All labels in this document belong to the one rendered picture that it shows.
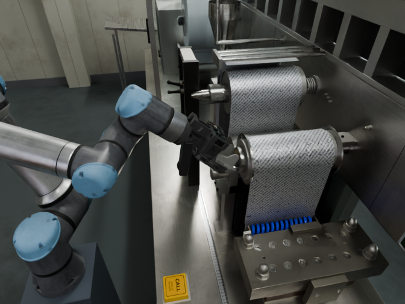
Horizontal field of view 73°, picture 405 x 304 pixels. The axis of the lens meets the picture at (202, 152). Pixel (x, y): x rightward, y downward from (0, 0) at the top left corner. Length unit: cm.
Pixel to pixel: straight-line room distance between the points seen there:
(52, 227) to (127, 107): 42
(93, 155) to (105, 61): 397
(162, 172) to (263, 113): 56
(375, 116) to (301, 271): 46
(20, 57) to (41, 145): 417
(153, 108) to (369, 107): 57
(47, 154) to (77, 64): 387
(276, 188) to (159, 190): 55
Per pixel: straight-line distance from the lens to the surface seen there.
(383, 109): 83
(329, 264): 90
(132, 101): 59
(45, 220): 89
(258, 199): 83
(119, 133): 65
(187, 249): 101
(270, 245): 88
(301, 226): 92
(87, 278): 102
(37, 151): 62
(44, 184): 91
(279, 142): 77
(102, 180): 56
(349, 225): 98
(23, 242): 88
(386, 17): 85
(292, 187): 84
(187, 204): 113
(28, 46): 467
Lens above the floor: 175
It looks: 38 degrees down
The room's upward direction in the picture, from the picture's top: straight up
